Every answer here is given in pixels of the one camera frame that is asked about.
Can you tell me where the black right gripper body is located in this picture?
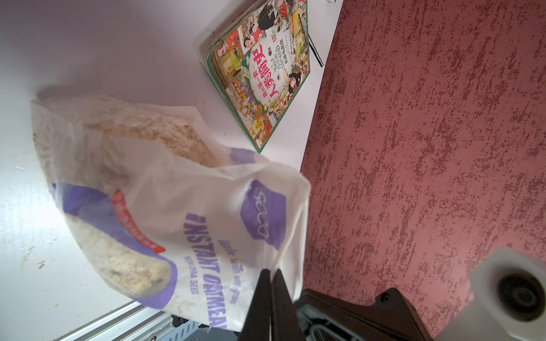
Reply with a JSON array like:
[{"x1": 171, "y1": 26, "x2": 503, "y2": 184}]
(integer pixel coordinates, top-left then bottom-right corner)
[{"x1": 295, "y1": 288, "x2": 432, "y2": 341}]

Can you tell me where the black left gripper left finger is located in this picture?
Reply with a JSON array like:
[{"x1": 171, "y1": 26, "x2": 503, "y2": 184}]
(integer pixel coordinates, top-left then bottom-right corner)
[{"x1": 237, "y1": 269, "x2": 272, "y2": 341}]

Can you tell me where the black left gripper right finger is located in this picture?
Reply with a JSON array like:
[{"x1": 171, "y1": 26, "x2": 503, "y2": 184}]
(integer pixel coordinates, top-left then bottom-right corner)
[{"x1": 271, "y1": 269, "x2": 306, "y2": 341}]

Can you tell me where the instant oatmeal plastic bag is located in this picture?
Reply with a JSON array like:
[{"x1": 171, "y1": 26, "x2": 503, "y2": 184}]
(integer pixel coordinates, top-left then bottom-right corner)
[{"x1": 31, "y1": 95, "x2": 311, "y2": 331}]

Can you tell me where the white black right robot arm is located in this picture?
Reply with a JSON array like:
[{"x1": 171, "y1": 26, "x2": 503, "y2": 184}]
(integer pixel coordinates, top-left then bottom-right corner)
[{"x1": 296, "y1": 247, "x2": 545, "y2": 340}]

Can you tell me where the colourful cartoon picture book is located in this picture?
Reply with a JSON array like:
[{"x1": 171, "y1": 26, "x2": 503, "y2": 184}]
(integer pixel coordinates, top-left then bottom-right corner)
[{"x1": 201, "y1": 1, "x2": 310, "y2": 152}]

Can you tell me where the aluminium front frame rail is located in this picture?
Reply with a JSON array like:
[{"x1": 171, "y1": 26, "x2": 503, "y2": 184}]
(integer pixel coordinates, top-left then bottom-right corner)
[{"x1": 58, "y1": 302, "x2": 200, "y2": 341}]

